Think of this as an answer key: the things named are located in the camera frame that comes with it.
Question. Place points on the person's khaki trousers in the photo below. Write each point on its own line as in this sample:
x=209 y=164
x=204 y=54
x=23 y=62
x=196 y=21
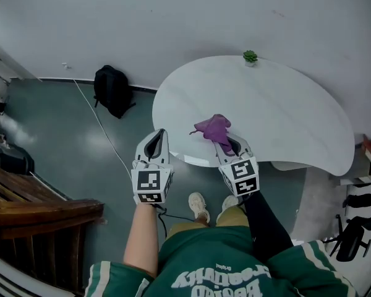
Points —
x=232 y=216

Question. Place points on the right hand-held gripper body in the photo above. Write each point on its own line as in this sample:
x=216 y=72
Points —
x=242 y=176

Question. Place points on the person's green shirt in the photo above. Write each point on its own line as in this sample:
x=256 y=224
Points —
x=210 y=265

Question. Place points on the black backpack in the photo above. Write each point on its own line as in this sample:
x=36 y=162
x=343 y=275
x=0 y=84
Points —
x=112 y=88

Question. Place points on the person's left forearm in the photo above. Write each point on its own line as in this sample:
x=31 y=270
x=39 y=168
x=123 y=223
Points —
x=142 y=237

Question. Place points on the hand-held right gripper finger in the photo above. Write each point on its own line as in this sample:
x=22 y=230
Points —
x=220 y=153
x=243 y=145

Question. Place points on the person's white shoe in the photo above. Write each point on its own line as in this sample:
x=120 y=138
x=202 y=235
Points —
x=199 y=206
x=228 y=203

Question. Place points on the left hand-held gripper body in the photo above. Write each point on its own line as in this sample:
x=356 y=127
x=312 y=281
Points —
x=148 y=181

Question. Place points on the purple cloth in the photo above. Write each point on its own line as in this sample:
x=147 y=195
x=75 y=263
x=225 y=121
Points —
x=214 y=128

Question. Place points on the person's left white shoe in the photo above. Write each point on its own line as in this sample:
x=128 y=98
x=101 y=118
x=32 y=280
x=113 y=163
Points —
x=199 y=206

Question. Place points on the small green potted plant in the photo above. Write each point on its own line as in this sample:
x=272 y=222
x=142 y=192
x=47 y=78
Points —
x=250 y=57

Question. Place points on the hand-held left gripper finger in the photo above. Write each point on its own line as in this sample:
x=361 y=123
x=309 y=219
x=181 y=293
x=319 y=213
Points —
x=165 y=148
x=142 y=148

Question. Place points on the person's right forearm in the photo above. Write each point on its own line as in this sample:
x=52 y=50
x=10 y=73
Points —
x=266 y=224

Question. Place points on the black bag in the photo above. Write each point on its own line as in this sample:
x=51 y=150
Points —
x=14 y=161

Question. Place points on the white tabletop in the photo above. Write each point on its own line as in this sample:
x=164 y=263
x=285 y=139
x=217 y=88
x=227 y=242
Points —
x=266 y=104

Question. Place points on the person's right white shoe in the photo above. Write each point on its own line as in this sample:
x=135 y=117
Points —
x=228 y=203

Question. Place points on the brown wooden bench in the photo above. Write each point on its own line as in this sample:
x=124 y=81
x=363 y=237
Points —
x=40 y=215

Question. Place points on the black office chair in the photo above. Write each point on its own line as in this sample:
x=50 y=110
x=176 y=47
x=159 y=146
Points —
x=355 y=234

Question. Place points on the white table base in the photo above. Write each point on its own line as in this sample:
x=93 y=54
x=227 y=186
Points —
x=289 y=166

